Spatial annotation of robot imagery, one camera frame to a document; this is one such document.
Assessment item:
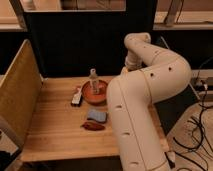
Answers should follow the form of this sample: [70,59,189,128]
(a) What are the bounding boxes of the wooden side panel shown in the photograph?
[0,39,42,148]

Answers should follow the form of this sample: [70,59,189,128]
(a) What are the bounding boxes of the blue sponge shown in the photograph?
[87,109,107,123]

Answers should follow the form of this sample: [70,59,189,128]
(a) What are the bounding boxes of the black floor cables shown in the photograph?
[172,56,213,171]

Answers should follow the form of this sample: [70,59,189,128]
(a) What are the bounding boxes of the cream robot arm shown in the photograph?
[107,33,191,171]

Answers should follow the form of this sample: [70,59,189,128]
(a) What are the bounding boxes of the clear plastic bottle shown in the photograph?
[89,68,99,95]

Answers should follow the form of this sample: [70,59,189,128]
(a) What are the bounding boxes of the black power strip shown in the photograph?
[191,78,213,91]

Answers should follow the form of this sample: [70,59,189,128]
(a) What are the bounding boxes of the red ceramic bowl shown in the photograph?
[82,80,108,105]

